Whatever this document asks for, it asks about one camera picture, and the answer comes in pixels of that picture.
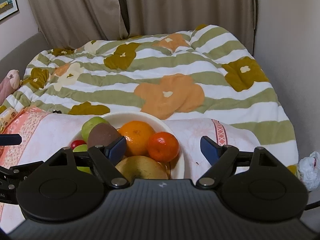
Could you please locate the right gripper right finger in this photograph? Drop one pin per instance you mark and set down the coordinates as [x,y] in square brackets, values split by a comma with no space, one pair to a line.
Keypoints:
[221,159]

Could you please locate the red cherry tomato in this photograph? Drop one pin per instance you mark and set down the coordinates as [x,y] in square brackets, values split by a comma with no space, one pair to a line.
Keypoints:
[77,143]

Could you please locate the beige curtain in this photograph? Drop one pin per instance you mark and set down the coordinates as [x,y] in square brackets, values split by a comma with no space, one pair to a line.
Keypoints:
[72,23]

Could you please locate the striped floral quilt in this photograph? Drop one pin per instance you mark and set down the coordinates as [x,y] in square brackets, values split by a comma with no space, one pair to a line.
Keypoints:
[202,73]

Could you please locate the white plastic bag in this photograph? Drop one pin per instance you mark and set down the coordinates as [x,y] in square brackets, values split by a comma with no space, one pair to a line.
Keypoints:
[308,169]

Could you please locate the pink floral cloth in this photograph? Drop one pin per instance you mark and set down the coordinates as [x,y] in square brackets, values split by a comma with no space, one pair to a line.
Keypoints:
[44,134]

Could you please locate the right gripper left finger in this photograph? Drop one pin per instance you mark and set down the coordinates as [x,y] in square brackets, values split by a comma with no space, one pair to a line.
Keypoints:
[105,159]

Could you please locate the cream duck plate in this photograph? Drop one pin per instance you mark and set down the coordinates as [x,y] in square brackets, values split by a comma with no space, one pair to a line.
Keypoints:
[174,168]

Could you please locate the large orange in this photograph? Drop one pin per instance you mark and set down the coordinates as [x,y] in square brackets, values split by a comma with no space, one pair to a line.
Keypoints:
[136,134]

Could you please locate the grey bed headboard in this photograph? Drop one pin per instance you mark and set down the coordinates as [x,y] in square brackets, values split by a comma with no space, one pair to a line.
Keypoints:
[22,55]

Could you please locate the small tangerine front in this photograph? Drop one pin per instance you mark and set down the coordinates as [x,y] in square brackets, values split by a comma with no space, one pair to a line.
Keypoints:
[163,147]

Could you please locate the yellow apple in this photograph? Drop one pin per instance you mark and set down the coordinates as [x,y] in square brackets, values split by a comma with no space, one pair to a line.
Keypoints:
[141,167]

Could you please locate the snack packet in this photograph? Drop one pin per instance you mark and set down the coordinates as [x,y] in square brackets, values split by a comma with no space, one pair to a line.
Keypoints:
[7,115]

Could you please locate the pink plush toy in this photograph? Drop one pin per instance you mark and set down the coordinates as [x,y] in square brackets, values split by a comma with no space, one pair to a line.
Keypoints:
[9,84]

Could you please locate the brown kiwi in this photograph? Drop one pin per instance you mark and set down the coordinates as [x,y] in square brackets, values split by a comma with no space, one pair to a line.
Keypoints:
[102,134]

